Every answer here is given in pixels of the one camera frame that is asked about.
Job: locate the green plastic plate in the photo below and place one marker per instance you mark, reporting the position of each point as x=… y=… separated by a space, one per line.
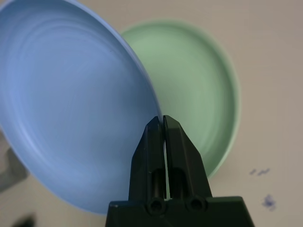
x=189 y=89

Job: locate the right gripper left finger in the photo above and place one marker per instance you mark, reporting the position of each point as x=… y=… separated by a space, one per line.
x=144 y=165

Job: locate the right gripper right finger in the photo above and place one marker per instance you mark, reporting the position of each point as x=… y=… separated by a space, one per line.
x=184 y=165

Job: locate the blue plastic plate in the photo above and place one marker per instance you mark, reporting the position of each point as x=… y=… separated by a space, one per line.
x=71 y=99

